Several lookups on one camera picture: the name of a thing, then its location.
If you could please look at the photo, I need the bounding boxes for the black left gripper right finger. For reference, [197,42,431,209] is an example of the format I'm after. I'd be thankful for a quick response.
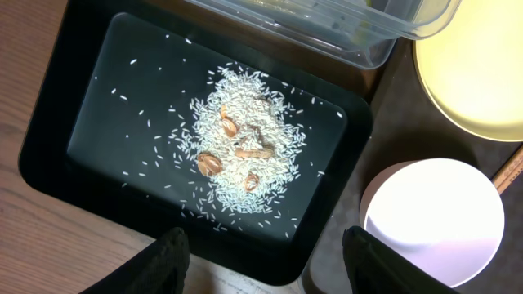
[342,226,458,294]

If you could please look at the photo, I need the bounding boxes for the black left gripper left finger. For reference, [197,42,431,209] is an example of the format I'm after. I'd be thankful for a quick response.
[81,228,190,294]

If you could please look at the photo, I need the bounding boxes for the white bowl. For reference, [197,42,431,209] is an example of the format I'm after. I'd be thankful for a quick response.
[360,158,505,287]

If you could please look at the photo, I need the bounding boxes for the rice and nut leftovers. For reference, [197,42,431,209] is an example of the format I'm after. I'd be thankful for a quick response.
[110,34,344,240]

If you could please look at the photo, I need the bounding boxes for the wooden chopstick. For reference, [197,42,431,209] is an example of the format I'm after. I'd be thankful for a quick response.
[492,147,523,194]

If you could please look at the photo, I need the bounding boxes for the yellow plate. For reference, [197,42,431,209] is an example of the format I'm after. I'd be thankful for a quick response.
[413,0,522,142]

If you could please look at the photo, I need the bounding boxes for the black waste tray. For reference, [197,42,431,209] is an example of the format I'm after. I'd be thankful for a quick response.
[19,1,373,286]

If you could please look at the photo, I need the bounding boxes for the clear plastic waste bin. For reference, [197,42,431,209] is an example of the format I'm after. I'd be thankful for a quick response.
[190,0,461,69]

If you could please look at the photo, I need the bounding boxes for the dark brown serving tray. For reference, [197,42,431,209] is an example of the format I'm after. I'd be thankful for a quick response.
[299,40,521,293]

